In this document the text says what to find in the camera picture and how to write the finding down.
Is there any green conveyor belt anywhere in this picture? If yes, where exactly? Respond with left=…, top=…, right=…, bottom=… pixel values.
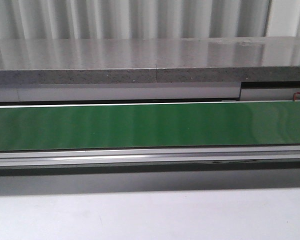
left=0, top=101, right=300, bottom=152

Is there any grey stone shelf slab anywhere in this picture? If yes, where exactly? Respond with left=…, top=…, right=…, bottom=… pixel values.
left=0, top=37, right=300, bottom=85

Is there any aluminium conveyor frame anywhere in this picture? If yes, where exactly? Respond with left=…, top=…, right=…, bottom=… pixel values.
left=0, top=145, right=300, bottom=176

